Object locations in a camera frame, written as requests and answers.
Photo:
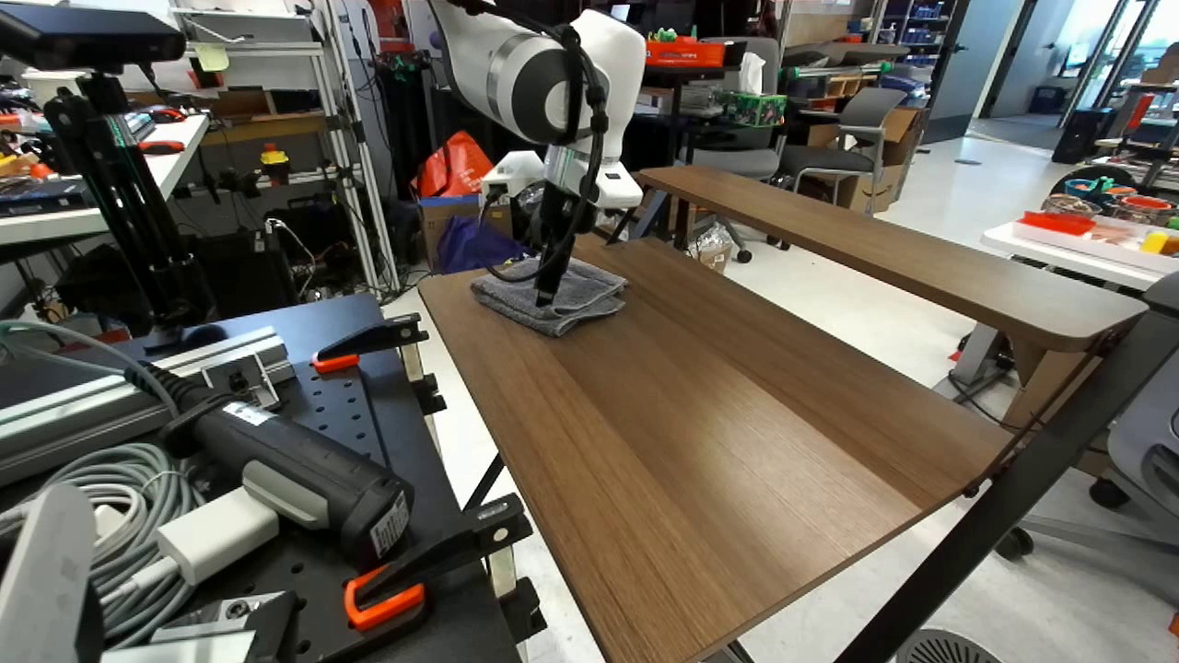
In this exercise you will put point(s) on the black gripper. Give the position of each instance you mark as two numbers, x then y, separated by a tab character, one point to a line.
565	218

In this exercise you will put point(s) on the grey towel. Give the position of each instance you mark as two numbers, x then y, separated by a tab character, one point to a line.
576	298

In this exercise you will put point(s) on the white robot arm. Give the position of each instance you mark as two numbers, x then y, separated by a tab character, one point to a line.
501	59

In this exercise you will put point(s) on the purple blue cloth item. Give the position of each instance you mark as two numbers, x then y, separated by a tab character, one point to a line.
474	244

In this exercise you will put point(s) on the cardboard box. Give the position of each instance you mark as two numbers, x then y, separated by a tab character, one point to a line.
445	213

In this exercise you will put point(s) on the orange bag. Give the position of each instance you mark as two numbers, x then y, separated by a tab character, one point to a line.
455	168

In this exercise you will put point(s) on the white metal ladder stand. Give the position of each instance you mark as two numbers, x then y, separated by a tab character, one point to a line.
353	149

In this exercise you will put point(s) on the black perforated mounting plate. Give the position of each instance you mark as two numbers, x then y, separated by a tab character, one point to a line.
369	423

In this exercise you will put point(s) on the orange red storage bin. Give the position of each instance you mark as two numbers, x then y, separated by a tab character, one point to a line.
686	51

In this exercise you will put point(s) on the black grey handheld tool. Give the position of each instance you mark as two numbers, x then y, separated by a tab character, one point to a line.
300	472

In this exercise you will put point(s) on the grey office chair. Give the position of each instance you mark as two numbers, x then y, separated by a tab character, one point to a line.
848	142

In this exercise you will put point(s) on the wooden raised desk shelf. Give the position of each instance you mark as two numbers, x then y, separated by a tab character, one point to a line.
885	253

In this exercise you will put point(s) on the white power adapter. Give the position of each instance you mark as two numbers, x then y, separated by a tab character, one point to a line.
223	531

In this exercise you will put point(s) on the black tripod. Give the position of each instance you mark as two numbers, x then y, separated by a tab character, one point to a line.
129	202

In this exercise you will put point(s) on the white workbench table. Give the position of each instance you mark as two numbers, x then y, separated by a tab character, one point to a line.
95	202

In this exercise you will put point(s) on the red flat tray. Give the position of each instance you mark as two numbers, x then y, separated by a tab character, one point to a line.
1058	222

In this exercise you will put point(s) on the white side table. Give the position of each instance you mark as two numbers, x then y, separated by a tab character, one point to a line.
1080	253

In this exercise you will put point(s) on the grey round fan grille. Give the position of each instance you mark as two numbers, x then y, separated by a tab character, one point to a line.
943	648

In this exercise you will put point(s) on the grey flat metal bar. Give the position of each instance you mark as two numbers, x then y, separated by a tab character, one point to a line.
41	576

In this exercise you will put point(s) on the grey rolling chair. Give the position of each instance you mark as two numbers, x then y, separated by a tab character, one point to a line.
1147	448

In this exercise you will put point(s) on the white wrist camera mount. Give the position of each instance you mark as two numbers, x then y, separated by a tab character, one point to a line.
510	175

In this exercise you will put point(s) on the silver aluminium rail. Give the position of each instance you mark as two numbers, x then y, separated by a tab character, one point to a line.
95	400

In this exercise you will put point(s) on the black desk frame leg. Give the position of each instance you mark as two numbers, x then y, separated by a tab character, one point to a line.
1018	491

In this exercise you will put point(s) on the black camera on tripod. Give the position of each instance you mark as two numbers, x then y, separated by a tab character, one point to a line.
86	33

